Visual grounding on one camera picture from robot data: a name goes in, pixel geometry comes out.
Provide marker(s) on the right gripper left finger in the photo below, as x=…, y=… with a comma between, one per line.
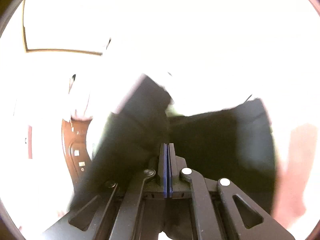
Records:
x=134, y=213

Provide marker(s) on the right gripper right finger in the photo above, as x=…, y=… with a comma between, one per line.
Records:
x=219, y=209

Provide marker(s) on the green and black hooded jacket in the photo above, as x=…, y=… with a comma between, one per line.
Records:
x=235, y=144

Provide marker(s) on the pink plush bed blanket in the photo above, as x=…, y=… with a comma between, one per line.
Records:
x=293, y=174

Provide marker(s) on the brown wooden headboard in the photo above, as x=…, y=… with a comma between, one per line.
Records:
x=74, y=134

